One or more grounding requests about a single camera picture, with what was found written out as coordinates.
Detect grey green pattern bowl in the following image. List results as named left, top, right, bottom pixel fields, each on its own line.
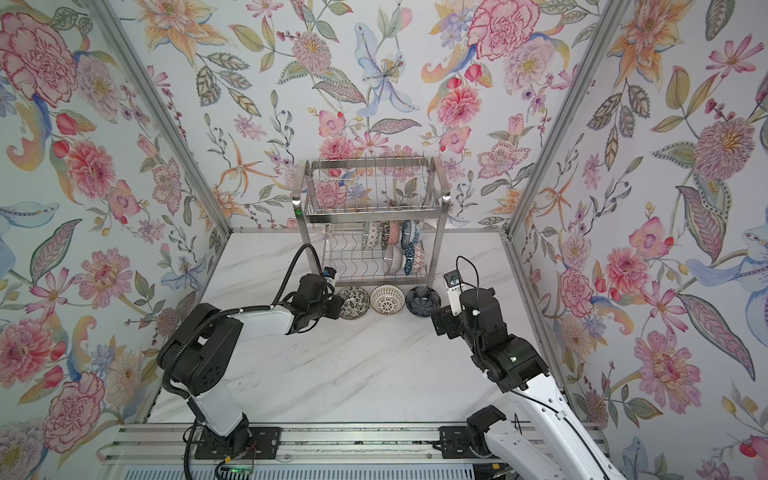
left=362, top=222, right=382, bottom=250

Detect blue white floral bowl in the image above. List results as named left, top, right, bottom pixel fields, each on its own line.
left=400, top=220, right=422, bottom=249

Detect blue triangle pattern bowl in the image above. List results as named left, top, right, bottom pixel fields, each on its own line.
left=403, top=242, right=425, bottom=276

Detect purple striped bowl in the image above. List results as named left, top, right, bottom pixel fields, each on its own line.
left=383, top=244, right=403, bottom=276

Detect green leaf pattern bowl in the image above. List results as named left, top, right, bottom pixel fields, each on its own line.
left=381, top=220, right=400, bottom=250

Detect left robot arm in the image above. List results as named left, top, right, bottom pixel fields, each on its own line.
left=157, top=267, right=344, bottom=457

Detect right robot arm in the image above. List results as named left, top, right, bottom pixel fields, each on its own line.
left=431, top=283, right=624, bottom=479

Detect steel two-tier dish rack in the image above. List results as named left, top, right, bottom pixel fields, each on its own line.
left=291, top=155, right=451, bottom=287

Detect dark blue petal bowl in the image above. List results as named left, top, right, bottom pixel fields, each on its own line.
left=405, top=285, right=441, bottom=318

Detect brown white sunburst bowl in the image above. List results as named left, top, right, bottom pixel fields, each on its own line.
left=370, top=284, right=405, bottom=315

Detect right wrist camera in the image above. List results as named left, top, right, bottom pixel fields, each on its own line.
left=443, top=269, right=463, bottom=316

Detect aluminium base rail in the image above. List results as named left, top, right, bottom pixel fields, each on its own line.
left=95, top=421, right=613, bottom=466

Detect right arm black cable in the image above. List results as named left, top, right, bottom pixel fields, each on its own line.
left=454, top=255, right=613, bottom=480

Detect right aluminium frame post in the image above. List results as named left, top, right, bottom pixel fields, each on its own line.
left=506, top=1, right=626, bottom=241

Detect aluminium frame post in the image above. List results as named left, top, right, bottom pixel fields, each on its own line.
left=506, top=1, right=626, bottom=241
left=85, top=0, right=232, bottom=239

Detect left aluminium frame post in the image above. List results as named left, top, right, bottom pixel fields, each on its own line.
left=85, top=0, right=232, bottom=239

